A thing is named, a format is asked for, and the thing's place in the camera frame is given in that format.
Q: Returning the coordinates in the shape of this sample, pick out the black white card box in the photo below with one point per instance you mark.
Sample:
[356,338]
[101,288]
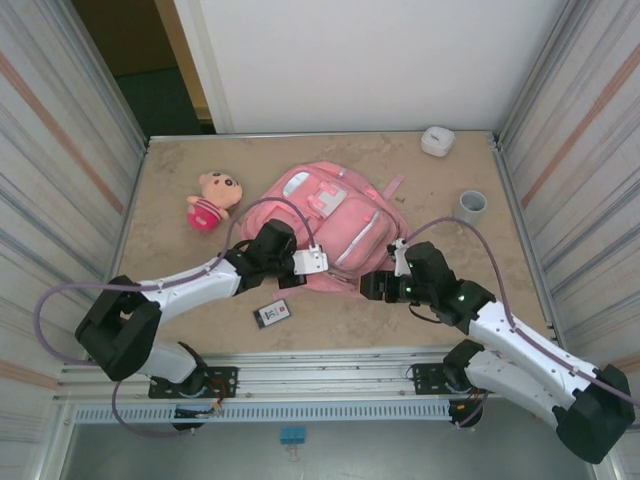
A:
[271,316]

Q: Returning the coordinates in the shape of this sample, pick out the beige door frame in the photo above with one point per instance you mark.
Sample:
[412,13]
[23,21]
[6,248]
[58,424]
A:
[190,65]

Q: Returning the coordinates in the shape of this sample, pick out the small white lidded box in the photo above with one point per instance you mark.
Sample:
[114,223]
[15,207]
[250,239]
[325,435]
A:
[437,141]

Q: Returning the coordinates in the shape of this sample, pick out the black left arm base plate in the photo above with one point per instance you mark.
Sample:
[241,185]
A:
[222,382]

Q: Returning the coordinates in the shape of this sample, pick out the aluminium mounting rail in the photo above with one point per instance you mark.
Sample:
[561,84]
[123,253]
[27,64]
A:
[325,372]

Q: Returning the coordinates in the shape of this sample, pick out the pink plush doll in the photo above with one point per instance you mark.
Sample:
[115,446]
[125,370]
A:
[215,195]

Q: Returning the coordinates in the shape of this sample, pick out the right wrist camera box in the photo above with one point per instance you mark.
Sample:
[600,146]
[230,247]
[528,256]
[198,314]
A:
[400,255]

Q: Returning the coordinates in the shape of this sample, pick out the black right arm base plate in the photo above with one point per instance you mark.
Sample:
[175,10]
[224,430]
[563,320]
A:
[427,377]

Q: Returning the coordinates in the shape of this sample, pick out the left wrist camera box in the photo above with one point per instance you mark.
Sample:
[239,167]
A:
[311,260]

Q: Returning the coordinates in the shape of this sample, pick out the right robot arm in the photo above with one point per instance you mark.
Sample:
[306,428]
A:
[525,345]

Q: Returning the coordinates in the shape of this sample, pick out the grey cup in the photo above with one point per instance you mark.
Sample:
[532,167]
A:
[470,210]

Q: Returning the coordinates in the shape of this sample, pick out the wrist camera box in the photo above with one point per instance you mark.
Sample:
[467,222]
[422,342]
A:
[311,260]
[400,255]

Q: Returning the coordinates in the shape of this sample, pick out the pink student backpack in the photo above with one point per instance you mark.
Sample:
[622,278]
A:
[350,220]

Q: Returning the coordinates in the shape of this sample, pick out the blue binder clip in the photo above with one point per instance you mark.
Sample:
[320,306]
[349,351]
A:
[292,434]

